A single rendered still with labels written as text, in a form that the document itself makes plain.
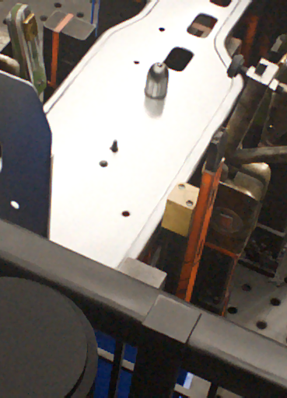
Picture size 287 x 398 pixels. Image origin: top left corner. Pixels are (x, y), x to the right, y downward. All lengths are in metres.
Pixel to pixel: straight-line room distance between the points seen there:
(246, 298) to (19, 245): 1.07
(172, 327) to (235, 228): 0.79
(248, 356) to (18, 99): 0.47
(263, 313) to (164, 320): 1.07
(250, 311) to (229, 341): 1.06
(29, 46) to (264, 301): 0.54
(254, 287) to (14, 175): 0.67
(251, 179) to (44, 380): 0.86
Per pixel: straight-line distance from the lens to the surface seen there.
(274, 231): 1.49
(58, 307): 0.38
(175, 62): 1.50
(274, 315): 1.51
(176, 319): 0.45
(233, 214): 1.21
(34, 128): 0.89
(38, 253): 0.47
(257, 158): 1.16
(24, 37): 1.29
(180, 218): 1.15
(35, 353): 0.37
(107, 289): 0.46
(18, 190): 0.96
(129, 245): 1.17
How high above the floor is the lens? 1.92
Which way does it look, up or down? 49 degrees down
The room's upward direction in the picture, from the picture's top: 9 degrees clockwise
